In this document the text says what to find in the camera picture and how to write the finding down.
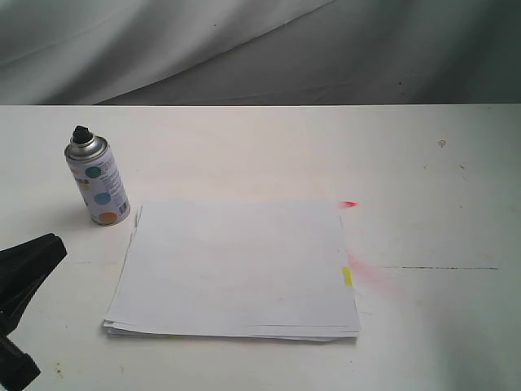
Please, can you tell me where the white spray paint can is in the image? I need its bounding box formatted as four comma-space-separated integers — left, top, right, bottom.
64, 125, 130, 226

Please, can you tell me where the white backdrop cloth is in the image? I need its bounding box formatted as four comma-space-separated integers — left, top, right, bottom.
1, 1, 520, 105

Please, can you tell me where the white paper stack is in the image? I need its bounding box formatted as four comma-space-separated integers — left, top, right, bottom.
103, 200, 360, 340

